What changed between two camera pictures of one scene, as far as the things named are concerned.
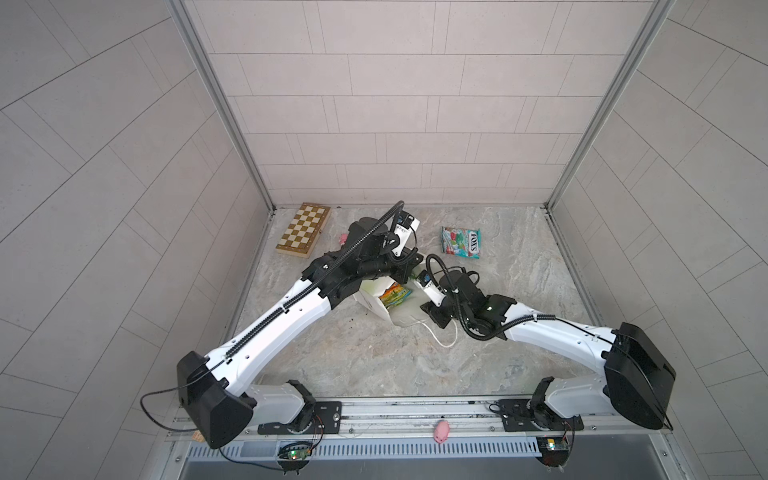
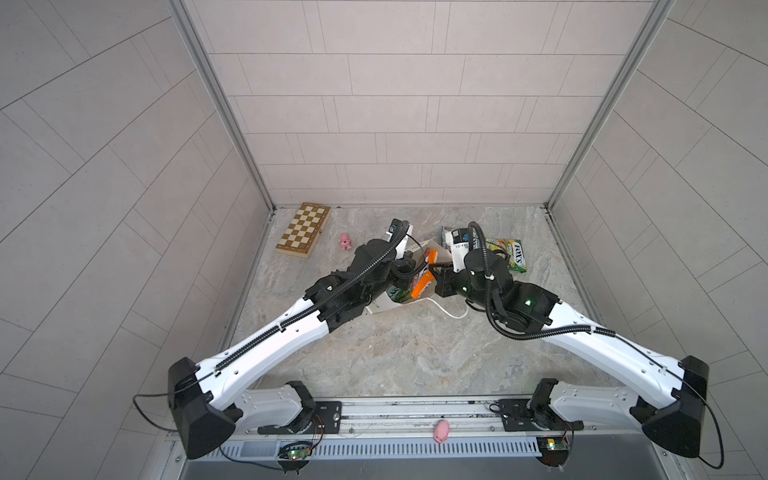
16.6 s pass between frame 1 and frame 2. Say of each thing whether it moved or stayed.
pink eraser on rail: stayed
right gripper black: moved
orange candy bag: moved
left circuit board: stayed
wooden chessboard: stayed
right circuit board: stayed
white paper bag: moved
